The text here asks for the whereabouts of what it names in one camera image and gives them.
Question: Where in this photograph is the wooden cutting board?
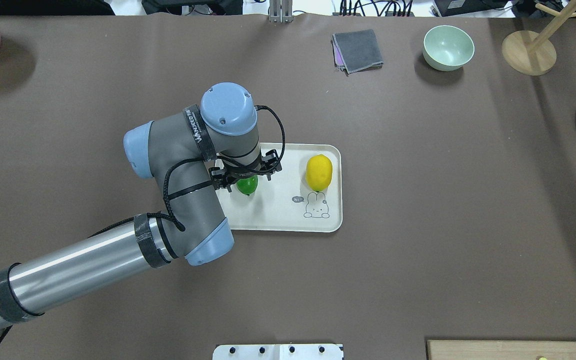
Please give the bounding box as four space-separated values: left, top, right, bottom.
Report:
426 339 576 360

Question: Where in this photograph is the white rabbit tray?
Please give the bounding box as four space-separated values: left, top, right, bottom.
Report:
215 143 343 233

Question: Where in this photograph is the green lime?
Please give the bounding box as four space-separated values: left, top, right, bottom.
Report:
235 175 259 196

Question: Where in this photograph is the grey folded cloth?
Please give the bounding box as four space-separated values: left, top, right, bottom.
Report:
331 29 384 75

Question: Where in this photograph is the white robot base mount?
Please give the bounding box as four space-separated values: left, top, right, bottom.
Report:
212 342 345 360

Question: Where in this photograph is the wooden mug tree stand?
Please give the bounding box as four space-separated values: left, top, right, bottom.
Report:
502 0 576 76

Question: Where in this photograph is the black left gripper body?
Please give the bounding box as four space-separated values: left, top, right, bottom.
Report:
209 149 284 192

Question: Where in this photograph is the green ceramic bowl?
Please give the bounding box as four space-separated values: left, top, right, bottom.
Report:
422 25 475 72

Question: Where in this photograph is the yellow lemon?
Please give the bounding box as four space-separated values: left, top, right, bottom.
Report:
305 153 333 192

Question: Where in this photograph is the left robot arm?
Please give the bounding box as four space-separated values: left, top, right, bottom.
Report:
0 82 285 344

